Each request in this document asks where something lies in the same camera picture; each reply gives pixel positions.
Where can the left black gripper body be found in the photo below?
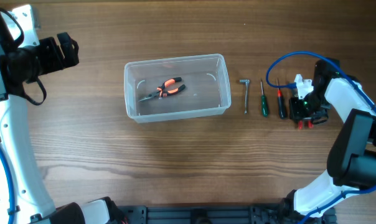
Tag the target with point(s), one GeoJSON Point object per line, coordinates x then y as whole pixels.
{"type": "Point", "coordinates": [42, 58]}

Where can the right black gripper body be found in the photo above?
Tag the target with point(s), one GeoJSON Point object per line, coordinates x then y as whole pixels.
{"type": "Point", "coordinates": [310, 107]}

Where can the red handled cutters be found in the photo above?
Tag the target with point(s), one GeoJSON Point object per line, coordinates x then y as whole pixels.
{"type": "Point", "coordinates": [305, 123]}

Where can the black red handled screwdriver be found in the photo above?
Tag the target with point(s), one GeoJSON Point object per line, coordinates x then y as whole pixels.
{"type": "Point", "coordinates": [281, 106]}

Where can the green handled screwdriver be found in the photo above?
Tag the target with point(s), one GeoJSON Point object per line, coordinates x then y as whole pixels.
{"type": "Point", "coordinates": [264, 103]}

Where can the orange black needle-nose pliers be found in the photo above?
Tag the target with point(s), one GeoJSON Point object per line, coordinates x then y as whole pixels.
{"type": "Point", "coordinates": [162, 91]}

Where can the clear plastic container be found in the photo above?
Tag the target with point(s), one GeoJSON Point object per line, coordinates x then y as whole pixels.
{"type": "Point", "coordinates": [207, 89]}

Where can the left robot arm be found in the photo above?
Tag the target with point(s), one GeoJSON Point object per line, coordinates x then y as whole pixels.
{"type": "Point", "coordinates": [23, 59]}

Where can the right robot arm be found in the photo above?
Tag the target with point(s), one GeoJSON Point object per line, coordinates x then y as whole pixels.
{"type": "Point", "coordinates": [351, 163]}

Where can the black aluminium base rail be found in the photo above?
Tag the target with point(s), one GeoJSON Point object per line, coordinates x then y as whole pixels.
{"type": "Point", "coordinates": [253, 214]}

